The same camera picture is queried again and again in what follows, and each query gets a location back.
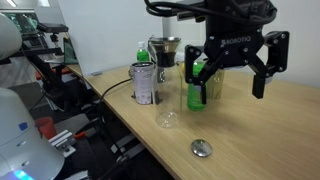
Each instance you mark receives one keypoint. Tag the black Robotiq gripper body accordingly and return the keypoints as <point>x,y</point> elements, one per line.
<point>234,32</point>

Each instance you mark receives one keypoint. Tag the small silver round lid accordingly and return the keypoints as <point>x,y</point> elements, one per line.
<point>201,148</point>

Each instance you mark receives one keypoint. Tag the green tea bottle white cap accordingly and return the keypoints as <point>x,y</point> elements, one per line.
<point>194,102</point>

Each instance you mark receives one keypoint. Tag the gold cylindrical tin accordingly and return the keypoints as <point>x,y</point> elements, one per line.
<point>215,85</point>

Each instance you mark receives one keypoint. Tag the silver clip-top canister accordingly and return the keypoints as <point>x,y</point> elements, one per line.
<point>141,75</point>

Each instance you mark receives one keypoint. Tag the glass coffee carafe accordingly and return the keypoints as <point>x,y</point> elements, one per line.
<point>167,96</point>

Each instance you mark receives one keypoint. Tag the red cup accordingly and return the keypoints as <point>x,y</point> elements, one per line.
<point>46,127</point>

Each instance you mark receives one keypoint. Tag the black camera on stand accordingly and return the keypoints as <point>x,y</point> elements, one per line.
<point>48,62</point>

